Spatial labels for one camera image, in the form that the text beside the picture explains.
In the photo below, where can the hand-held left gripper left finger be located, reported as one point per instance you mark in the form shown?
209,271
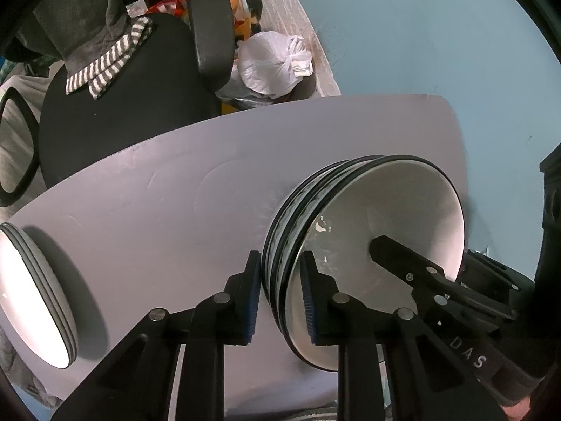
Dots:
253,298

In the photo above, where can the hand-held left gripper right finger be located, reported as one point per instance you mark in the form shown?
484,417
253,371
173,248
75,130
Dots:
307,302

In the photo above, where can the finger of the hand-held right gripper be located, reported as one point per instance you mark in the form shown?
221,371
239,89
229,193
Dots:
495,272
403,263

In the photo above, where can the white bowl grey patterned outside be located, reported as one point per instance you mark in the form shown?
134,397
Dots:
285,254
268,250
385,201

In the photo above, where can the large white plate black rim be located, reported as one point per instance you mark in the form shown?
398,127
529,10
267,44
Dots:
30,294

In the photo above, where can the person's right hand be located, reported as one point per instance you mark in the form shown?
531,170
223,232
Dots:
519,413

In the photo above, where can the black office chair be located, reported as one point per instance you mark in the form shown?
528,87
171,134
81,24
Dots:
153,96

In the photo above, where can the tied white plastic bag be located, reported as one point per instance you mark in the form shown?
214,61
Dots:
271,61

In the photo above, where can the grey white striped cloth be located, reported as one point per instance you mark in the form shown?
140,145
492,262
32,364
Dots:
105,65

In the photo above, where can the orange yellow bag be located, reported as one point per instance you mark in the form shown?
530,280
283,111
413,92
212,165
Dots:
243,8

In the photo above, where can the grey jacket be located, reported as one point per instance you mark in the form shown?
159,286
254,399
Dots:
74,17

